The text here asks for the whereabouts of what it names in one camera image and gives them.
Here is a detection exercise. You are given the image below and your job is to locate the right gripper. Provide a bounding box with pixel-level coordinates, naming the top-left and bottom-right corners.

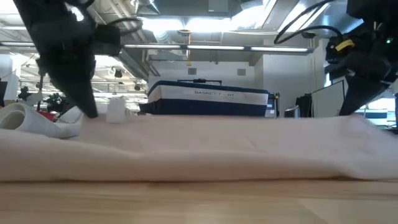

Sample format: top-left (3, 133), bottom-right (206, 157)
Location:
top-left (325, 30), bottom-right (392, 116)

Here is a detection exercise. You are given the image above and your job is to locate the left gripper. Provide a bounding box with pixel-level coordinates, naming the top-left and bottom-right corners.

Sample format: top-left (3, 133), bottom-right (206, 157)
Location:
top-left (30, 21), bottom-right (121, 119)

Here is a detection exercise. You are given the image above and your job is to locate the white grey-plaid towel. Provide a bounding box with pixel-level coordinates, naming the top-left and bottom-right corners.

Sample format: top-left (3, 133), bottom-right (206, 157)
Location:
top-left (0, 102), bottom-right (83, 139)

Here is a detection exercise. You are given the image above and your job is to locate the navy fabric basket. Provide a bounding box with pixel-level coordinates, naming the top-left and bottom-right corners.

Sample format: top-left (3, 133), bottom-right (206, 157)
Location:
top-left (139, 78), bottom-right (270, 118)

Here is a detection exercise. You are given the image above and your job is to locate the pink towel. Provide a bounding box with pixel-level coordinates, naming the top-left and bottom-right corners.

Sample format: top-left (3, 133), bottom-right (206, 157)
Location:
top-left (0, 96), bottom-right (398, 182)

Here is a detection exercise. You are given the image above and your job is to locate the white partition board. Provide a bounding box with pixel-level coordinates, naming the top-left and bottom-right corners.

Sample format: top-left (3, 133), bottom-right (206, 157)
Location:
top-left (310, 80), bottom-right (346, 118)

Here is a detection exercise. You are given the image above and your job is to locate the black curtain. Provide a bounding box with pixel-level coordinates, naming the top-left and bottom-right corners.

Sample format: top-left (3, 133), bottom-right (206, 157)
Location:
top-left (295, 93), bottom-right (313, 118)

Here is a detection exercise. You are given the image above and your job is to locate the long ceiling light strip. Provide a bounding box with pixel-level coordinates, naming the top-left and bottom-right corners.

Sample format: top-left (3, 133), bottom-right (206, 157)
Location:
top-left (123, 44), bottom-right (313, 53)

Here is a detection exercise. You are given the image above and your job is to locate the yellow cable tag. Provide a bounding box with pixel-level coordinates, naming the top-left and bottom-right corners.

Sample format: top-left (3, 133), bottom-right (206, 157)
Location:
top-left (335, 39), bottom-right (356, 52)

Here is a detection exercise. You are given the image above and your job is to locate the black looped camera cable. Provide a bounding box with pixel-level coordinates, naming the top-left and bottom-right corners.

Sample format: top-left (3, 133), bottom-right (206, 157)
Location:
top-left (107, 17), bottom-right (144, 35)
top-left (273, 0), bottom-right (345, 45)

